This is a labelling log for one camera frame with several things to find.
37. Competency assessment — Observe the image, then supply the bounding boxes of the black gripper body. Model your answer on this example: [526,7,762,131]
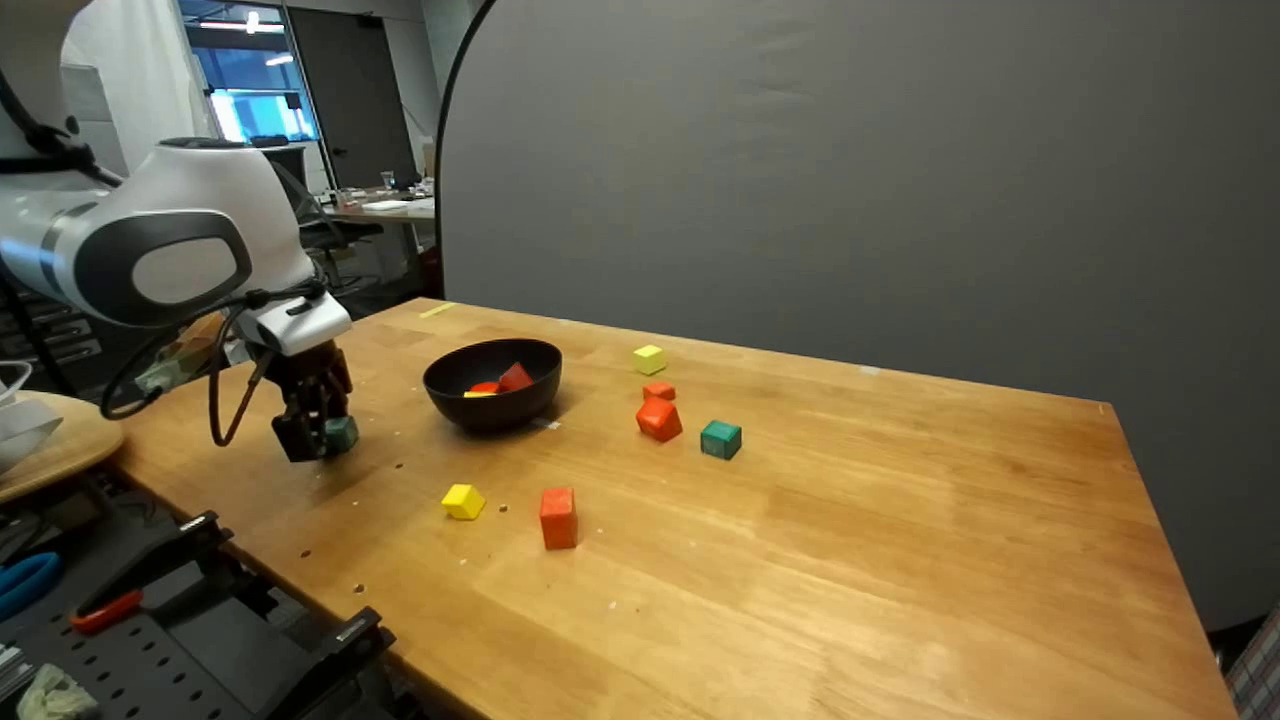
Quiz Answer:
[272,336,360,431]

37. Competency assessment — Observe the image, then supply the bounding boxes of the teal wooden block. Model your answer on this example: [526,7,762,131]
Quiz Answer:
[696,418,743,466]
[320,412,365,461]

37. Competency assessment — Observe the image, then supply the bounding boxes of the red triangular wooden prism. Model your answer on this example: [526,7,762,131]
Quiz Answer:
[491,361,542,399]

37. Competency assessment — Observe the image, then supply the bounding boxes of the black bowl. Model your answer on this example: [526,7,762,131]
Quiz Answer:
[420,336,569,439]

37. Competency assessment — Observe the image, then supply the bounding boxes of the background office desk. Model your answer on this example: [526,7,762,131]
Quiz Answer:
[315,186,445,272]

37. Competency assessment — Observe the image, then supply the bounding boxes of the round wooden side table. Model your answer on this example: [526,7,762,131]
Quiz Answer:
[0,388,127,509]

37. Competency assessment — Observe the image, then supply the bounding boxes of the orange wooden block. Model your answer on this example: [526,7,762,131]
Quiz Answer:
[536,485,579,555]
[631,380,688,450]

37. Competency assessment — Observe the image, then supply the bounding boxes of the black pegboard table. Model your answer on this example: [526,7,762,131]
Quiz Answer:
[0,466,445,720]

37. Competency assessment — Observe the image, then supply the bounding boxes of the black drawer cabinet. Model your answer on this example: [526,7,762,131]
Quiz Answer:
[0,284,123,403]

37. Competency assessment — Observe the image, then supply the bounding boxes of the white plastic wrap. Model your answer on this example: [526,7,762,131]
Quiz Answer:
[0,356,65,473]

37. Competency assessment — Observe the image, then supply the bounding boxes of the blue lit window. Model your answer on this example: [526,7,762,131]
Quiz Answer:
[176,0,315,152]

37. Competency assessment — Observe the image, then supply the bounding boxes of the white crumpled object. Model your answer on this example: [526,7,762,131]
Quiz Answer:
[11,662,105,720]

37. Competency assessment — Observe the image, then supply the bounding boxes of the grey fabric backdrop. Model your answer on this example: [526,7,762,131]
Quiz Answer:
[436,0,1280,638]

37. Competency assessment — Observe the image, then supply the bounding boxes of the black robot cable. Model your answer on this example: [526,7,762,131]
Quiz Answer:
[96,326,294,452]

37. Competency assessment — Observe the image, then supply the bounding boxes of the tan wrist camera box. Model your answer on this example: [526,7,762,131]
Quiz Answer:
[133,313,257,397]

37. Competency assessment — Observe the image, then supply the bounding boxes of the blue handled scissors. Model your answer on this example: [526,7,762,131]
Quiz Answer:
[0,547,69,626]

